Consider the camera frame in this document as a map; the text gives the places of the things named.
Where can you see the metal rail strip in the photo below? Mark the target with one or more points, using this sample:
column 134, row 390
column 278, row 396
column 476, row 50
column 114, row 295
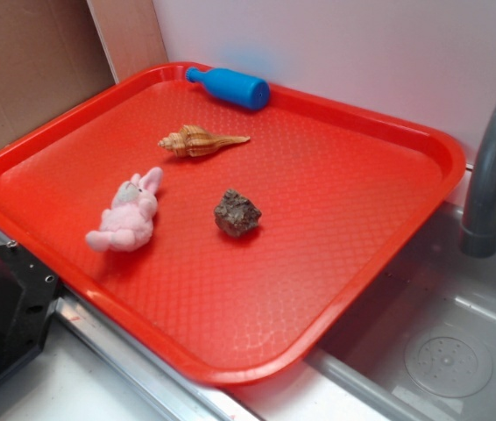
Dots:
column 90, row 370

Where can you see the grey toy sink basin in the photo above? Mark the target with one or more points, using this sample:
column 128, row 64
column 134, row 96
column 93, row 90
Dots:
column 420, row 342

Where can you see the grey faucet spout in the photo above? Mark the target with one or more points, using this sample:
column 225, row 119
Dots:
column 491, row 175

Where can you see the blue plastic toy bottle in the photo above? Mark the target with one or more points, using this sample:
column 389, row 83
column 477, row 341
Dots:
column 247, row 91

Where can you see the dark brown rock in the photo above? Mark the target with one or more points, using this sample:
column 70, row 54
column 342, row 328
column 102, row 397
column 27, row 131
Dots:
column 236, row 215

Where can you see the striped spiral seashell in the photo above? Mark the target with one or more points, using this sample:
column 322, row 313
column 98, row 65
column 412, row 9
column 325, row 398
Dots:
column 192, row 141

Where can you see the brown cardboard panel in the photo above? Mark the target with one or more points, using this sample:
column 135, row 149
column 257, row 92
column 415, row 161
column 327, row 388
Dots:
column 56, row 54

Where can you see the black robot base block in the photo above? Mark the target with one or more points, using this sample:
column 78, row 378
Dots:
column 28, row 294

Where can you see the pink plush bunny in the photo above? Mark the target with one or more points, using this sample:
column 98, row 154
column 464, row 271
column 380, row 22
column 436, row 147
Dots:
column 128, row 224

